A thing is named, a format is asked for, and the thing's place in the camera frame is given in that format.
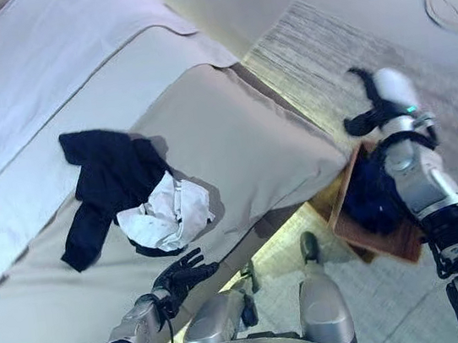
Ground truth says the brown wicker basket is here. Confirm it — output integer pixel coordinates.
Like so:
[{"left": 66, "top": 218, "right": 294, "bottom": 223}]
[{"left": 303, "top": 131, "right": 431, "bottom": 275}]

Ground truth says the white duvet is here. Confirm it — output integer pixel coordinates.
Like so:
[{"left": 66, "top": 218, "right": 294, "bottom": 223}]
[{"left": 0, "top": 0, "right": 270, "bottom": 308}]

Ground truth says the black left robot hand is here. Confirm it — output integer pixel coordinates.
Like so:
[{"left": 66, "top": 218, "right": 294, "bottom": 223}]
[{"left": 146, "top": 244, "right": 226, "bottom": 316}]

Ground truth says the bed with beige blanket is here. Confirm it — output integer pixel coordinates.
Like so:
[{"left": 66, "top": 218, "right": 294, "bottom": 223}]
[{"left": 0, "top": 45, "right": 374, "bottom": 343}]

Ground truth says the silver right robot leg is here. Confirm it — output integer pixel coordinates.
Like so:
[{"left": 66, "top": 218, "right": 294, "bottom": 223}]
[{"left": 286, "top": 226, "right": 360, "bottom": 343}]

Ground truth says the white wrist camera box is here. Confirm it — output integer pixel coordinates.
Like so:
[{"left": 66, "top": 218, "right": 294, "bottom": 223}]
[{"left": 371, "top": 63, "right": 419, "bottom": 121}]

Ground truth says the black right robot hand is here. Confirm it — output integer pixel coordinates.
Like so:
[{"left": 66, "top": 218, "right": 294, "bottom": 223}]
[{"left": 335, "top": 63, "right": 396, "bottom": 140}]

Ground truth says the grey striped rug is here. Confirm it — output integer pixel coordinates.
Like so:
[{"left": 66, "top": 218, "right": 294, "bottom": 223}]
[{"left": 189, "top": 0, "right": 458, "bottom": 343}]

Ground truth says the white garment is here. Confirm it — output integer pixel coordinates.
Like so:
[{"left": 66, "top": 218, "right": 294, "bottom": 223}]
[{"left": 109, "top": 166, "right": 221, "bottom": 260}]

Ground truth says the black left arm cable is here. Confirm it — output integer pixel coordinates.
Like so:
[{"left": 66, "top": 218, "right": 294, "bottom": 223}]
[{"left": 156, "top": 297, "right": 183, "bottom": 343}]

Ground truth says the black garment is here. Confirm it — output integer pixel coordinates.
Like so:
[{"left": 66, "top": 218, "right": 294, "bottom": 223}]
[{"left": 43, "top": 118, "right": 188, "bottom": 275}]

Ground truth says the blue garment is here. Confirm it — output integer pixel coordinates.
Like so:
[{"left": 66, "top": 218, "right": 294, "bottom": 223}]
[{"left": 335, "top": 145, "right": 418, "bottom": 242}]

